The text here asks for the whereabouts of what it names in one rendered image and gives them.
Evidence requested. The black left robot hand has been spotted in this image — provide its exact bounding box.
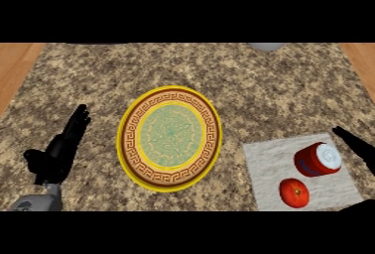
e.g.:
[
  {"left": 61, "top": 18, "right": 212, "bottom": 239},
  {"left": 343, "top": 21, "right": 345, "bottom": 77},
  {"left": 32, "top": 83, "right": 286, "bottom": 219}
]
[{"left": 22, "top": 103, "right": 92, "bottom": 186}]

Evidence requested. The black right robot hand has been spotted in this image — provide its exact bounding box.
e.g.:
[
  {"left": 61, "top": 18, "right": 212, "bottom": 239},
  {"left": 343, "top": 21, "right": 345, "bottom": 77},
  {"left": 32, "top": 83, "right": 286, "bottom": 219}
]
[{"left": 330, "top": 126, "right": 375, "bottom": 212}]

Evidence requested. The red can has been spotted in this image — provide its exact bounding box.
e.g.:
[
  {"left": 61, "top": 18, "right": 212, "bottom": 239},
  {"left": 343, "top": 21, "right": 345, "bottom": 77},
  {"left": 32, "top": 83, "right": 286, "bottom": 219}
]
[{"left": 292, "top": 141, "right": 342, "bottom": 178}]

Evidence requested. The white cloth placemat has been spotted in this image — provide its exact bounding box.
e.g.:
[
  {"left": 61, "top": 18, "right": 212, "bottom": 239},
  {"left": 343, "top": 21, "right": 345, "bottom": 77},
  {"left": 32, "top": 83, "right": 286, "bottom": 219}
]
[{"left": 242, "top": 132, "right": 364, "bottom": 212}]

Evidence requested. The yellow green patterned plate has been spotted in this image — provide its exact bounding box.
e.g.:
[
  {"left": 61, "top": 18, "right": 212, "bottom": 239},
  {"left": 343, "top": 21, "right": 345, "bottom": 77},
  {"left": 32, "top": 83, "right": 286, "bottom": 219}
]
[{"left": 115, "top": 84, "right": 224, "bottom": 193}]

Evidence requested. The red tomato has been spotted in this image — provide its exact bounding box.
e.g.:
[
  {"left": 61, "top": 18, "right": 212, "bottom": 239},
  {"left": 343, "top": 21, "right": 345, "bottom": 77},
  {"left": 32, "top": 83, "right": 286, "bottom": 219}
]
[{"left": 278, "top": 178, "right": 311, "bottom": 209}]

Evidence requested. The pale grey rounded object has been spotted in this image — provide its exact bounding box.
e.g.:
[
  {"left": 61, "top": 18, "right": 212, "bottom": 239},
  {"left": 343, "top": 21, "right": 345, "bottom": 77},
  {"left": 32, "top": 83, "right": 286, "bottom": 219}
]
[{"left": 246, "top": 42, "right": 286, "bottom": 52}]

